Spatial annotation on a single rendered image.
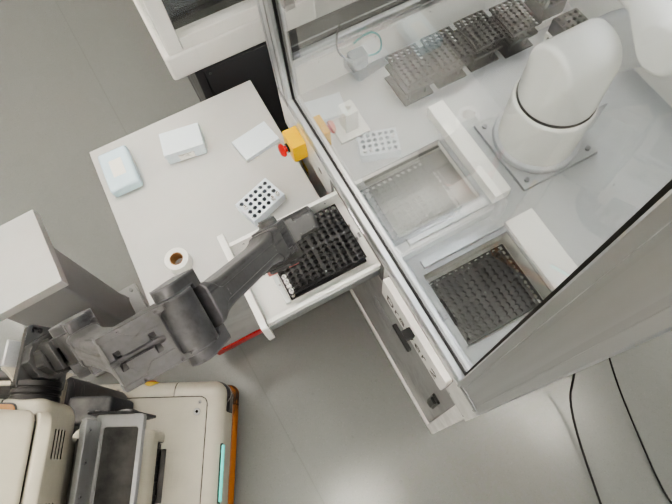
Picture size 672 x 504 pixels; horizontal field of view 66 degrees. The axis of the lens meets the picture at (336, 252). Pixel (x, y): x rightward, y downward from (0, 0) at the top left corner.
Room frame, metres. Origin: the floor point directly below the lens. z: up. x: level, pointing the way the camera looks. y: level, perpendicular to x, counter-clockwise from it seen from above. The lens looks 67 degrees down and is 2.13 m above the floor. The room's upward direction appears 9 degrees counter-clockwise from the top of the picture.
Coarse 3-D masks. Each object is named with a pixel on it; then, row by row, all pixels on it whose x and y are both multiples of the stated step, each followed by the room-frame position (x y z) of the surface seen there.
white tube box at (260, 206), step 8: (264, 184) 0.82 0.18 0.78; (272, 184) 0.81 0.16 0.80; (256, 192) 0.80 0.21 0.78; (264, 192) 0.79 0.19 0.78; (272, 192) 0.79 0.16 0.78; (280, 192) 0.78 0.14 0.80; (240, 200) 0.77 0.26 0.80; (248, 200) 0.76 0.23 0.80; (256, 200) 0.77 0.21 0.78; (264, 200) 0.77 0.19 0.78; (280, 200) 0.76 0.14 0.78; (240, 208) 0.74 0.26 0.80; (248, 208) 0.74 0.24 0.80; (256, 208) 0.74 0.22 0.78; (264, 208) 0.74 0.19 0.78; (272, 208) 0.74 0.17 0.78; (248, 216) 0.71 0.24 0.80; (256, 216) 0.72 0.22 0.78; (264, 216) 0.71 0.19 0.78; (256, 224) 0.69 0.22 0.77
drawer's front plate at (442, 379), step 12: (384, 288) 0.40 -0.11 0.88; (396, 288) 0.38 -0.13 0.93; (396, 300) 0.35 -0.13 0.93; (396, 312) 0.34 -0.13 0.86; (408, 312) 0.32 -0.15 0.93; (408, 324) 0.30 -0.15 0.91; (420, 336) 0.26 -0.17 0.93; (420, 348) 0.24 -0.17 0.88; (432, 348) 0.23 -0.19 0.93; (432, 360) 0.20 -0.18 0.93; (432, 372) 0.18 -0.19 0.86; (444, 372) 0.17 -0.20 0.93; (444, 384) 0.14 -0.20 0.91
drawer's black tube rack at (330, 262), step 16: (336, 208) 0.64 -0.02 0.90; (320, 224) 0.62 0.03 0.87; (336, 224) 0.59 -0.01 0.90; (304, 240) 0.56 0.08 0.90; (320, 240) 0.57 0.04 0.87; (336, 240) 0.56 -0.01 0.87; (352, 240) 0.54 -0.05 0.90; (304, 256) 0.53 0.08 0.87; (320, 256) 0.51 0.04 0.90; (336, 256) 0.52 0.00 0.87; (352, 256) 0.50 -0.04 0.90; (288, 272) 0.48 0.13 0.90; (304, 272) 0.49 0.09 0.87; (320, 272) 0.48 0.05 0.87; (336, 272) 0.46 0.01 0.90; (304, 288) 0.43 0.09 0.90
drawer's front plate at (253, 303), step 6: (222, 234) 0.60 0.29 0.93; (222, 240) 0.58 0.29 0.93; (222, 246) 0.57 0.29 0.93; (228, 246) 0.56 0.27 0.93; (228, 252) 0.55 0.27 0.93; (228, 258) 0.53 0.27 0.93; (246, 294) 0.43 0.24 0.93; (252, 294) 0.43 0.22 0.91; (252, 300) 0.41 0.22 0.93; (252, 306) 0.39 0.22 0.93; (258, 306) 0.40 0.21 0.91; (258, 312) 0.38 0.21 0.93; (258, 318) 0.36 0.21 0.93; (264, 318) 0.37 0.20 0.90; (264, 324) 0.34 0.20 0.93; (264, 330) 0.33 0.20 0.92; (270, 330) 0.34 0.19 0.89; (270, 336) 0.33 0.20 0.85
